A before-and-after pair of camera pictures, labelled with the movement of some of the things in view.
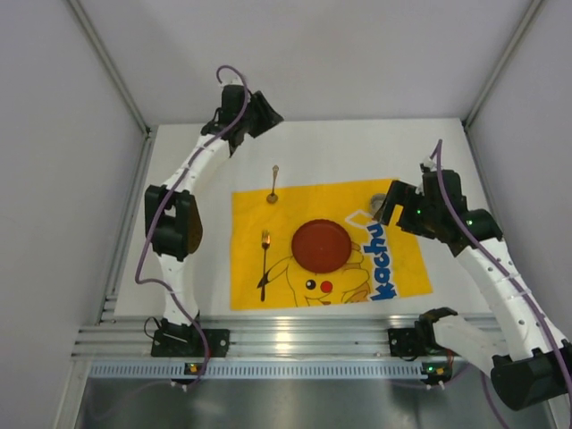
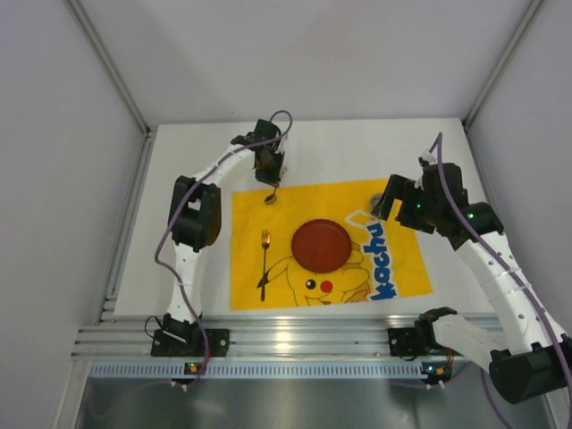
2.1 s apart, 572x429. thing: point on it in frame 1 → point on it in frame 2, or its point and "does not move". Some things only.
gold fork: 265,241 does not move
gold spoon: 273,197 does not move
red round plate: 321,246 does not move
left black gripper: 260,116 → 269,175
